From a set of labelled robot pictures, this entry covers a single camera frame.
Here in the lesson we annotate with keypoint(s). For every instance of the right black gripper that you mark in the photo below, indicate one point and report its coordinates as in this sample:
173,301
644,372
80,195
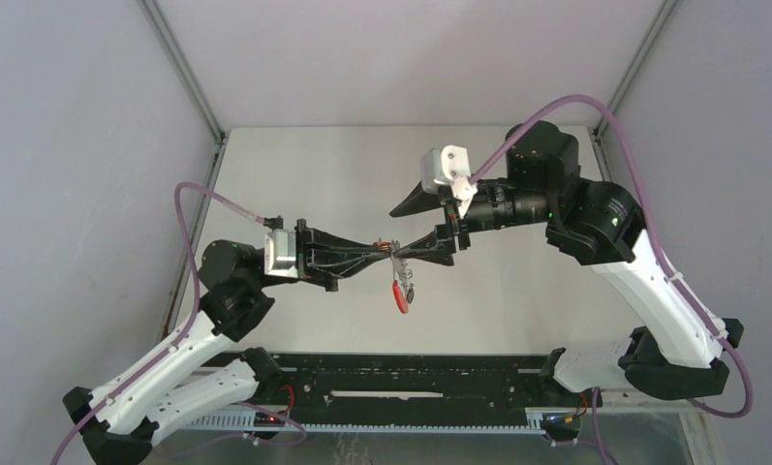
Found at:
441,251

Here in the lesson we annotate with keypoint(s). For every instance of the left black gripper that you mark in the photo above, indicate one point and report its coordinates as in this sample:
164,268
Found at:
320,255

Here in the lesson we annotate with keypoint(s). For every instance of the red handled keyring holder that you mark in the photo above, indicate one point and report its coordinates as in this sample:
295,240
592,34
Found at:
401,282

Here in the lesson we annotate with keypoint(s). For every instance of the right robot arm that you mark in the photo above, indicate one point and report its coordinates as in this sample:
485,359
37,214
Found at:
675,354

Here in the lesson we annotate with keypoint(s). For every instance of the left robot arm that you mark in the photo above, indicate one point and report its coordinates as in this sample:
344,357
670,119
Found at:
123,420

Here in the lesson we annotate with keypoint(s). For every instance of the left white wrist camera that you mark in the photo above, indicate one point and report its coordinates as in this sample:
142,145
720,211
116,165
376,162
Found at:
280,254

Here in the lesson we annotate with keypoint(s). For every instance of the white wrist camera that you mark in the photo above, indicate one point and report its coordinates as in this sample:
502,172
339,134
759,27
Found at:
448,167
280,254

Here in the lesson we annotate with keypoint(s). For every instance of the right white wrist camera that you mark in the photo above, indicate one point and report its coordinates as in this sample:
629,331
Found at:
448,167

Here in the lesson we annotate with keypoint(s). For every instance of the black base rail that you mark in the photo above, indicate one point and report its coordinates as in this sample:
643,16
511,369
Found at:
454,391

